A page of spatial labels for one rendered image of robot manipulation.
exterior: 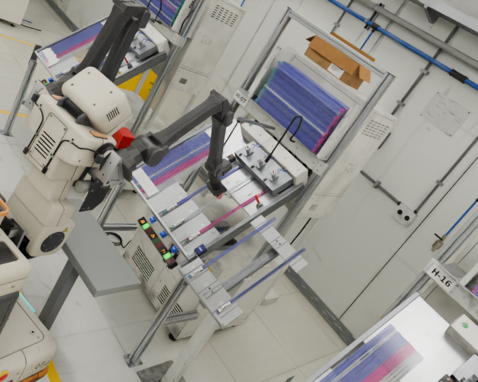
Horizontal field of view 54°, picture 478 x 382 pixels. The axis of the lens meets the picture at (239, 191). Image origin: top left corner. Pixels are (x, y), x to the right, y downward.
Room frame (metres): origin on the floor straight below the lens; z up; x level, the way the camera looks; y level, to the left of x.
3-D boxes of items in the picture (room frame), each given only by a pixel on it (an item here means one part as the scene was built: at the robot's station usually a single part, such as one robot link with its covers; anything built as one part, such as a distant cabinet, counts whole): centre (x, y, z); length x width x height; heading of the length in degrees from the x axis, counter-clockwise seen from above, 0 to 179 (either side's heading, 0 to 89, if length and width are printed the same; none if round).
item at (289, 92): (2.53, -0.04, 1.52); 0.51 x 0.13 x 0.27; 55
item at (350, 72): (2.84, -0.12, 1.82); 0.68 x 0.30 x 0.20; 55
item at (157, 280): (2.66, -0.06, 0.31); 0.70 x 0.65 x 0.62; 55
